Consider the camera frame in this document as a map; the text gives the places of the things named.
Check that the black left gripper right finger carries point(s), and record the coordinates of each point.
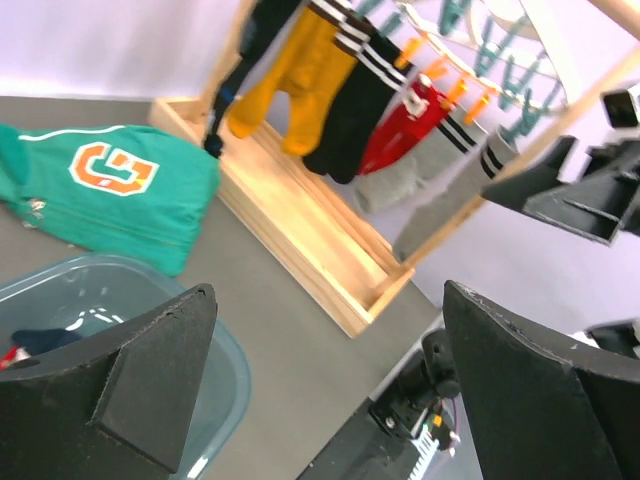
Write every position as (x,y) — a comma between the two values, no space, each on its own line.
(541,404)

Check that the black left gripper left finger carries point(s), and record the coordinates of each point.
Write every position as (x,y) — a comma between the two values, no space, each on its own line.
(118,402)

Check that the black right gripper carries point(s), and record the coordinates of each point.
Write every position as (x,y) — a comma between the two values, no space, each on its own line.
(603,203)

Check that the navy sock green yellow buckle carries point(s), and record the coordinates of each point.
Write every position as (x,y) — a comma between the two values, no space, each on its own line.
(37,342)

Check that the red christmas sock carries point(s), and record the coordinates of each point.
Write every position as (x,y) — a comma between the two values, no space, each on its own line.
(421,109)

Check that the white round sock hanger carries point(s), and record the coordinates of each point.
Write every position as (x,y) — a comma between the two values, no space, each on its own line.
(493,44)

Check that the grey sock striped cuff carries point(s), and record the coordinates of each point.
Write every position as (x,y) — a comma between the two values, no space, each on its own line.
(448,142)

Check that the blue translucent plastic tub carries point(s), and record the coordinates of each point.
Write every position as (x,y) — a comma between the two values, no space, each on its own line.
(91,293)

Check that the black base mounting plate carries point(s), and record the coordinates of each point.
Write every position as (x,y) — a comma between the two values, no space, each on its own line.
(361,450)

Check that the black white striped sock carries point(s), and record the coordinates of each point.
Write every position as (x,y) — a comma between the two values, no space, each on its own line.
(356,110)

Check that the green jacket with orange logo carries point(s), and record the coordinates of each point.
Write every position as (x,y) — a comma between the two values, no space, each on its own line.
(131,190)

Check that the mustard yellow sock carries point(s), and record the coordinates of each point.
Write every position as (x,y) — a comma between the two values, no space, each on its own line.
(246,114)
(310,109)

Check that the black sports sock blue accents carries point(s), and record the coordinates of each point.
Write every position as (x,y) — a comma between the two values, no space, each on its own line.
(267,18)

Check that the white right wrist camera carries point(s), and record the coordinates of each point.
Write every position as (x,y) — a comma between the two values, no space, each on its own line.
(622,106)

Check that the wooden rack base frame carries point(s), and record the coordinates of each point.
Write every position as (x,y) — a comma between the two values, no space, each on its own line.
(333,253)

